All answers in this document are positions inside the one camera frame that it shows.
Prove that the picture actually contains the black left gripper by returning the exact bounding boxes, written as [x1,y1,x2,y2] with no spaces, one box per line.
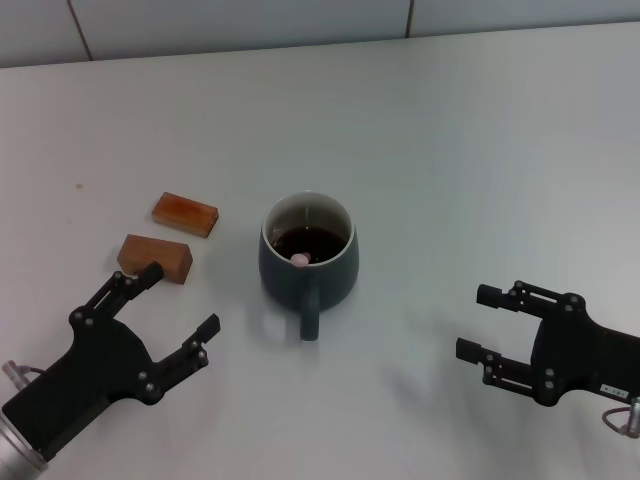
[1,263,222,462]

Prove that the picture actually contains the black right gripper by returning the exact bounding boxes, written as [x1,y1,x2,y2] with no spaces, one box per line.
[455,280,640,407]

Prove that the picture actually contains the grey ceramic cup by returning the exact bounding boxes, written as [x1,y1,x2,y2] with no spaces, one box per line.
[257,189,360,342]

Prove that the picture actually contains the arched wooden block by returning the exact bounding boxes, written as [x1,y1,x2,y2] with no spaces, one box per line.
[116,233,194,287]

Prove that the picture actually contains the flat wooden block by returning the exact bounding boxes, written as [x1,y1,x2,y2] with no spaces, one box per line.
[150,191,222,240]

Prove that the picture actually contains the dark coffee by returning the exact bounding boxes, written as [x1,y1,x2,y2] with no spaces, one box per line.
[273,225,347,265]

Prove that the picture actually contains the left gripper cable with plug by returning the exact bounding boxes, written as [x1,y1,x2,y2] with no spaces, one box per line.
[1,360,47,390]

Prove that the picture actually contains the gripper cable with plug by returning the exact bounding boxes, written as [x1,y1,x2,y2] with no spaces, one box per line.
[1,360,47,390]
[601,397,640,440]

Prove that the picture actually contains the right gripper cable with plug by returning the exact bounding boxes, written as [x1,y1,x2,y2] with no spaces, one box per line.
[601,397,640,440]

